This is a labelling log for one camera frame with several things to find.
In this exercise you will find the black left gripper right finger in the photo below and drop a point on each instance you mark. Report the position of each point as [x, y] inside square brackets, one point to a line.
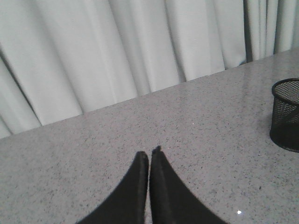
[171, 201]

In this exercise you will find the grey curtain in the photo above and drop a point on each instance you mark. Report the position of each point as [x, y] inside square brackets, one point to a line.
[62, 58]

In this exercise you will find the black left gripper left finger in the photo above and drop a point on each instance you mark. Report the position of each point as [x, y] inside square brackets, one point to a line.
[126, 204]

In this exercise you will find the black mesh pen bucket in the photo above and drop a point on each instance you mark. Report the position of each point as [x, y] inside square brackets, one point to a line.
[284, 130]

